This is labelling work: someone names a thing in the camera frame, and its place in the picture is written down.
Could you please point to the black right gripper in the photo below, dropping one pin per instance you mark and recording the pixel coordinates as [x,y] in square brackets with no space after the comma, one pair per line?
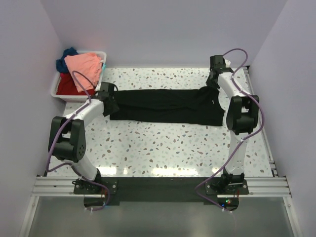
[210,84]

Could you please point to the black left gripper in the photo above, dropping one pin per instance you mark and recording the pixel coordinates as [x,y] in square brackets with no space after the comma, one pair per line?
[114,108]

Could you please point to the black t shirt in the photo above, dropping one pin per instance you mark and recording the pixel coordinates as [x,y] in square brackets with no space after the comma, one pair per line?
[192,106]

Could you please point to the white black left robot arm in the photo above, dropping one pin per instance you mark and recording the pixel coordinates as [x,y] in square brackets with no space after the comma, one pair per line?
[67,141]

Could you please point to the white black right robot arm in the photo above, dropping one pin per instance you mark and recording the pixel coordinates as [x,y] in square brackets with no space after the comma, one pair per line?
[241,119]

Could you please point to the white plastic laundry basket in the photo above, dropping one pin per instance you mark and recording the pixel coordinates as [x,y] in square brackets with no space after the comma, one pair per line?
[57,79]

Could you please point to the salmon pink t shirt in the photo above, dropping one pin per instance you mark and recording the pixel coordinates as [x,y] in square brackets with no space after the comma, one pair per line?
[85,68]

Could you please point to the red t shirt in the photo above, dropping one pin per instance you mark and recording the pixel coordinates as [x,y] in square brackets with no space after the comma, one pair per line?
[67,85]

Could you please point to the blue t shirt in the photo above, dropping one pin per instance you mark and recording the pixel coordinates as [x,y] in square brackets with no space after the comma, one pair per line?
[61,66]

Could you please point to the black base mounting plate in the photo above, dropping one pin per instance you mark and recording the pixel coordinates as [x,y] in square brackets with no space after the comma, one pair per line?
[106,198]

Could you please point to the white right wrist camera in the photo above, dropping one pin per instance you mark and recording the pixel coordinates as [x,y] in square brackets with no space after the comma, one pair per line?
[227,63]

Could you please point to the aluminium front rail frame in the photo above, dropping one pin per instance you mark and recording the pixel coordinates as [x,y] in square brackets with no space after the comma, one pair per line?
[68,186]

